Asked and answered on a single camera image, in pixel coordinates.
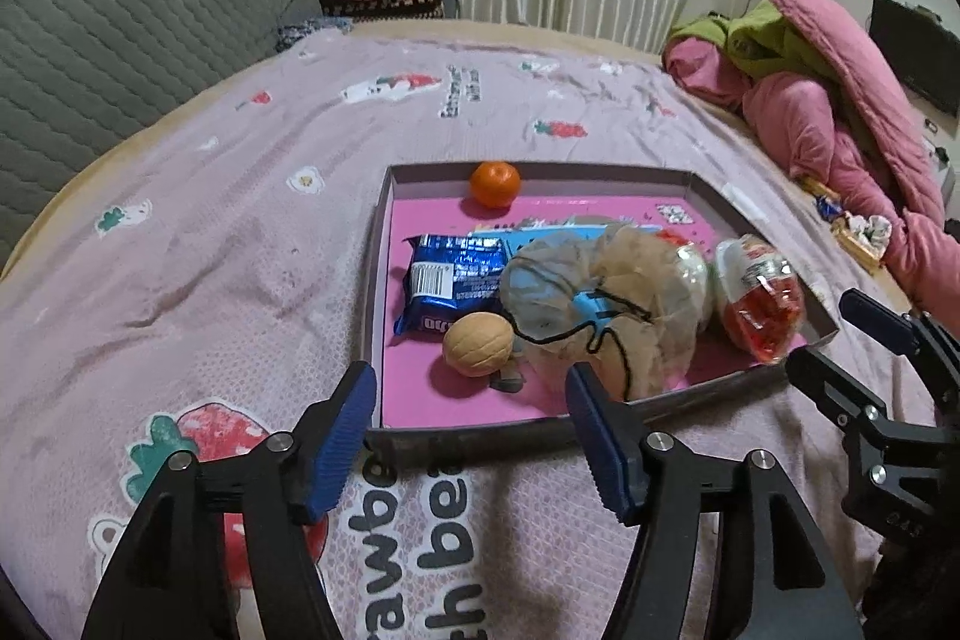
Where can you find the blue cookie packet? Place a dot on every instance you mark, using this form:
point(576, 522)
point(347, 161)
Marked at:
point(450, 272)

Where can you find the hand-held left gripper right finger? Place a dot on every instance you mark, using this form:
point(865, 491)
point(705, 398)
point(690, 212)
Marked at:
point(600, 452)

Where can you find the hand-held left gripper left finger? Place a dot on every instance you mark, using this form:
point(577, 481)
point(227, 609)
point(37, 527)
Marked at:
point(341, 445)

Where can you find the white tv cabinet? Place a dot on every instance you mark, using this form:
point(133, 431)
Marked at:
point(941, 160)

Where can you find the walnut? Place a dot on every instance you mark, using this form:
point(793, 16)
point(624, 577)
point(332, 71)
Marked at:
point(476, 344)

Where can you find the strawberry bear printed blanket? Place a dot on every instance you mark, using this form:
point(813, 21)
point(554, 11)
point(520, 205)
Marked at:
point(225, 235)

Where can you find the pink quilt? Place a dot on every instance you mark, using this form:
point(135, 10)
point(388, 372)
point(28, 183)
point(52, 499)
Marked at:
point(810, 108)

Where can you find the dark checked folded blanket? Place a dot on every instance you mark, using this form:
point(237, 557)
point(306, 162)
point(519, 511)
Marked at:
point(375, 3)

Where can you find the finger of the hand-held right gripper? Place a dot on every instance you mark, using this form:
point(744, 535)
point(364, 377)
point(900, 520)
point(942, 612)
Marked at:
point(825, 377)
point(874, 314)

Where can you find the blue grey knitted cloth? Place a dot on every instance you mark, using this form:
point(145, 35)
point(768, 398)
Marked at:
point(307, 33)

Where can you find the blue candy wrapper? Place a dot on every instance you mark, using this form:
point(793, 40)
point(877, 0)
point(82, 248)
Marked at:
point(831, 207)

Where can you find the grey quilted headboard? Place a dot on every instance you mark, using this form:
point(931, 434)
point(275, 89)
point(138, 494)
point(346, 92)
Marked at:
point(112, 25)

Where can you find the white patterned scrunchie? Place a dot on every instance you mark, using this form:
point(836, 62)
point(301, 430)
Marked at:
point(870, 230)

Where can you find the red white toy egg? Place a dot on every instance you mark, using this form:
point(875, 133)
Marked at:
point(765, 310)
point(694, 280)

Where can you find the black television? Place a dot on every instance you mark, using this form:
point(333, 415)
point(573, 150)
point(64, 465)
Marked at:
point(915, 55)

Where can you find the shallow grey cardboard box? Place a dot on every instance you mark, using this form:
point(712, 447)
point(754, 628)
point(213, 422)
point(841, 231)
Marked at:
point(465, 445)

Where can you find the green garment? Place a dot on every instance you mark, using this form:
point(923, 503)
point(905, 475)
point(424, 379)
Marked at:
point(757, 40)

